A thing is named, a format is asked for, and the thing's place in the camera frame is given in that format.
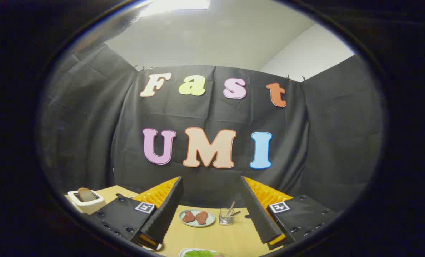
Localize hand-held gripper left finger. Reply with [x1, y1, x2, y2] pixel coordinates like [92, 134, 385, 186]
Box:
[81, 176, 184, 251]

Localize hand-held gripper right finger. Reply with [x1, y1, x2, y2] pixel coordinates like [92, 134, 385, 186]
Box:
[240, 176, 339, 250]

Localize green lettuce leaf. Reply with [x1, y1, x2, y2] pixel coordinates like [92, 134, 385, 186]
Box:
[184, 250, 216, 257]

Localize brown-crusted bread slice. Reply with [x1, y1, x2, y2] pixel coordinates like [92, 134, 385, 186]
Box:
[77, 188, 96, 202]

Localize white oblong plate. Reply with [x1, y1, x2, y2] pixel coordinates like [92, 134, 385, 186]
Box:
[179, 248, 227, 257]

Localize light blue round plate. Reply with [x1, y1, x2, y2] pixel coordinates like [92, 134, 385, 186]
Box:
[179, 209, 216, 228]

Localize white toaster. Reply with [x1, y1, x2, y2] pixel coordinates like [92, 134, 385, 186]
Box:
[67, 188, 106, 215]

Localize small wire basket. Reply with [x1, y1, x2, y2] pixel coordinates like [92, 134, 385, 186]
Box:
[219, 208, 235, 226]

